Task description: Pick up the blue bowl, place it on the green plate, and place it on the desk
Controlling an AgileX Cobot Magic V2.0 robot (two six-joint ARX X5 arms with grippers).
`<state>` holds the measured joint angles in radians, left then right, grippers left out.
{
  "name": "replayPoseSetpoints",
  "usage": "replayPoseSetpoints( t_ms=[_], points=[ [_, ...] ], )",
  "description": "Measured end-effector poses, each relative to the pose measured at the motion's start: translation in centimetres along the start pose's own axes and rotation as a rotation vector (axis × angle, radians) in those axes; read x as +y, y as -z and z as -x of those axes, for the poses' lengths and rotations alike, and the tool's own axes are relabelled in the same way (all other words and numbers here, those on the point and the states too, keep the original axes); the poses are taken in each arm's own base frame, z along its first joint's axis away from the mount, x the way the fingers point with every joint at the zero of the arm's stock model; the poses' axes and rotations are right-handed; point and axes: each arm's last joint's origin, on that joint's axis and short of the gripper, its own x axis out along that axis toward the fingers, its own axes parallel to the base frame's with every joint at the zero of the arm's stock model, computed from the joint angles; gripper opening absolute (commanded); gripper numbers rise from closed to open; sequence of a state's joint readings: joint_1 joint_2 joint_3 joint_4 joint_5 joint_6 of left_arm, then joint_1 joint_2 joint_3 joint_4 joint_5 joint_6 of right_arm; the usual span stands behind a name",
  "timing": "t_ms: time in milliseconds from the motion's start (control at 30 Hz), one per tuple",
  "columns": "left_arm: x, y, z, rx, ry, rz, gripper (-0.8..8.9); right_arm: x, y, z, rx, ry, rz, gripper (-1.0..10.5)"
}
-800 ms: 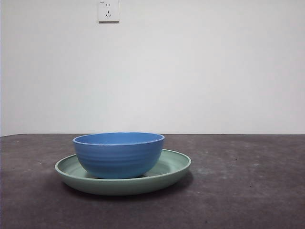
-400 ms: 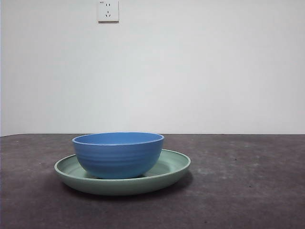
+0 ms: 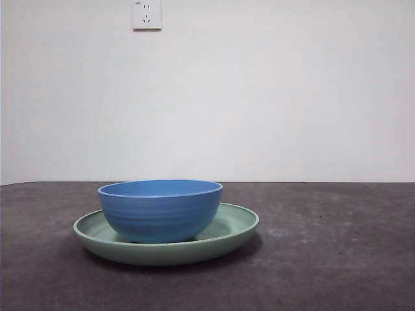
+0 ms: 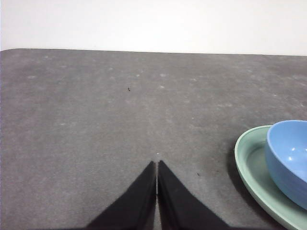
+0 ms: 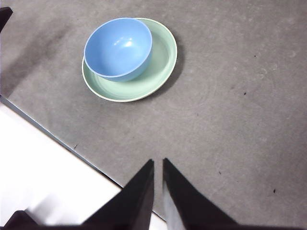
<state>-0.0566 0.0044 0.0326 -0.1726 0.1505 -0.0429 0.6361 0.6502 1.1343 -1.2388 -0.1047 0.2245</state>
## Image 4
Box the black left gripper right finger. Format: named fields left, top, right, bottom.
left=157, top=160, right=231, bottom=230

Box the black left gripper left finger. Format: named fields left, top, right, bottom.
left=86, top=161, right=157, bottom=230

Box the green round plate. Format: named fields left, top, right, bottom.
left=234, top=125, right=307, bottom=230

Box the blue bowl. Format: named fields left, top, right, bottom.
left=265, top=119, right=307, bottom=211

